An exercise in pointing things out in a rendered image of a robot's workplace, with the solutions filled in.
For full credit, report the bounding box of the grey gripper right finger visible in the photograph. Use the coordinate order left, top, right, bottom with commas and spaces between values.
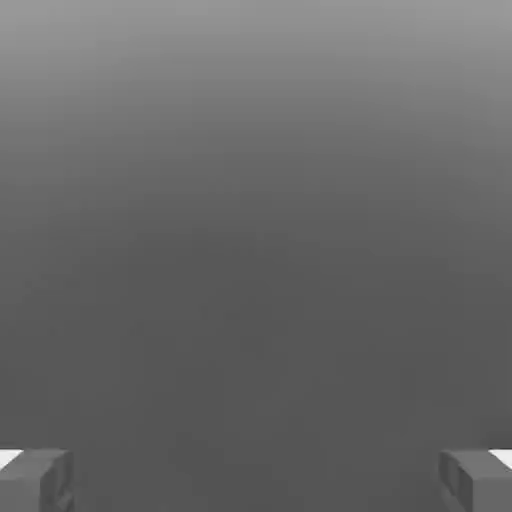
437, 448, 512, 512

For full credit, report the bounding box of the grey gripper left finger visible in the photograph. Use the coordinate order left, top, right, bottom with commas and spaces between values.
0, 448, 76, 512

